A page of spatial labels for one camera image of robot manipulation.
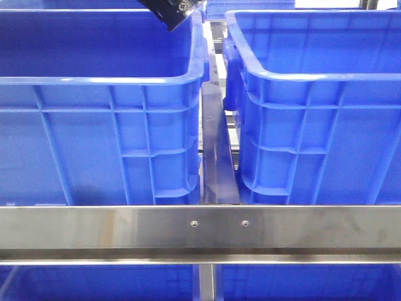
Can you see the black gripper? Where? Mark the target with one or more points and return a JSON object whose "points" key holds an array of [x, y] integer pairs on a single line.
{"points": [[172, 12]]}

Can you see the far blue crate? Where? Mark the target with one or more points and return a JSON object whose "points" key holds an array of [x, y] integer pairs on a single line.
{"points": [[216, 10]]}

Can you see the blue plastic crate centre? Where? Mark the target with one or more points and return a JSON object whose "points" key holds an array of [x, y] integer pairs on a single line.
{"points": [[100, 107]]}

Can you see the blue plastic crate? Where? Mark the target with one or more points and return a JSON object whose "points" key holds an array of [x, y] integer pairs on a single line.
{"points": [[100, 107], [316, 98]]}

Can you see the blue plastic crate left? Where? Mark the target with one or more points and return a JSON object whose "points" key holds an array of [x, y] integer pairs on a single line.
{"points": [[316, 98]]}

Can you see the blue crate behind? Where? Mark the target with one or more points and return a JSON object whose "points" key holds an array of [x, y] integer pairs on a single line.
{"points": [[72, 4]]}

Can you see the steel divider bar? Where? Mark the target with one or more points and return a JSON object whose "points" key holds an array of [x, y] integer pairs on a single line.
{"points": [[219, 181]]}

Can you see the lower left blue crate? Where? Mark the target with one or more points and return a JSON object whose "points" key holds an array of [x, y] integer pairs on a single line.
{"points": [[102, 282]]}

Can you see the lower right blue crate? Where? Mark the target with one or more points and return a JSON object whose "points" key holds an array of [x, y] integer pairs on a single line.
{"points": [[309, 282]]}

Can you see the steel shelf rail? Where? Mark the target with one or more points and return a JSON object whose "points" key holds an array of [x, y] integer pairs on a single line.
{"points": [[209, 234]]}

